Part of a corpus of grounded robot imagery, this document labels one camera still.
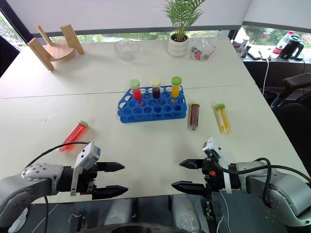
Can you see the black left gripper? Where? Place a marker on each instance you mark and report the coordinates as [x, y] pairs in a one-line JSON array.
[[86, 182]]

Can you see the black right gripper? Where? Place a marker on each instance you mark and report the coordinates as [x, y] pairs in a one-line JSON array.
[[215, 179]]

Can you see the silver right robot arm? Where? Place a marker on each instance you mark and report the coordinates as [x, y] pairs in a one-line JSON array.
[[279, 189]]

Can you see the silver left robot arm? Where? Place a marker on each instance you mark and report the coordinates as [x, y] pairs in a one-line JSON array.
[[14, 189]]

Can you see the red liquid tube green cap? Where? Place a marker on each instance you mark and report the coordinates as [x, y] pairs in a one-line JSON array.
[[73, 137], [136, 92]]

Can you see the brown liquid tube brown cap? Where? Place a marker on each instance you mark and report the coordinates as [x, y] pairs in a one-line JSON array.
[[194, 117]]

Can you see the yellow liquid tube green cap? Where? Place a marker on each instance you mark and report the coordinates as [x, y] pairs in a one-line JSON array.
[[223, 121]]

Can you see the blue test tube rack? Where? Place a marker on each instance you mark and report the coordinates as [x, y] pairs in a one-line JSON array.
[[150, 110]]

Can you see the orange liquid tube green cap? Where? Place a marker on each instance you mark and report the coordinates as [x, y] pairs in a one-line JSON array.
[[175, 91]]

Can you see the purple liquid tube cream cap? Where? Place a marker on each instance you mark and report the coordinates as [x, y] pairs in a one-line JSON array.
[[155, 91]]

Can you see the clear plastic bag with parts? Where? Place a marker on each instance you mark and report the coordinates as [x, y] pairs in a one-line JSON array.
[[202, 49]]

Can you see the palm plant in white pot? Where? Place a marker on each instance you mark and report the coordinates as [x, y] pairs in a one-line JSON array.
[[178, 46]]

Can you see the clear glass bowl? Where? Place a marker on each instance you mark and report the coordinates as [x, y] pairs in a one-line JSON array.
[[126, 49]]

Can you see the black office chair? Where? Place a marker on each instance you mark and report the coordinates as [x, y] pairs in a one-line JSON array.
[[294, 92]]

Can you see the smartphone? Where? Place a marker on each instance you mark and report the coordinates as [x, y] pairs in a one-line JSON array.
[[253, 55]]

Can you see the wooden curved stand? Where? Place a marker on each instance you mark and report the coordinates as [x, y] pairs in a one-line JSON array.
[[59, 49]]

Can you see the white pink packet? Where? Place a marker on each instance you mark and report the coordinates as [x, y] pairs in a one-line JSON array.
[[240, 43]]

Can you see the white paper sheet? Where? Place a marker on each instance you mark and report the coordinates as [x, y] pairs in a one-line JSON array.
[[266, 52]]

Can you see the plastic bottle red label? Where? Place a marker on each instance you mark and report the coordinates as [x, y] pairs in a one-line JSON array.
[[279, 47]]

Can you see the black kettle jug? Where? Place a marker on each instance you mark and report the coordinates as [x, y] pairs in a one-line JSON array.
[[290, 47]]

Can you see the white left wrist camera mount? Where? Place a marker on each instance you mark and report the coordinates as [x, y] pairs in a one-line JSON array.
[[85, 155]]

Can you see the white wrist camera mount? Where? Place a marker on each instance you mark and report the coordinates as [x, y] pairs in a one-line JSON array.
[[85, 155], [213, 146]]

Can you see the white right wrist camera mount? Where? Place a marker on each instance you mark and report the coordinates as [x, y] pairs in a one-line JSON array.
[[213, 146]]

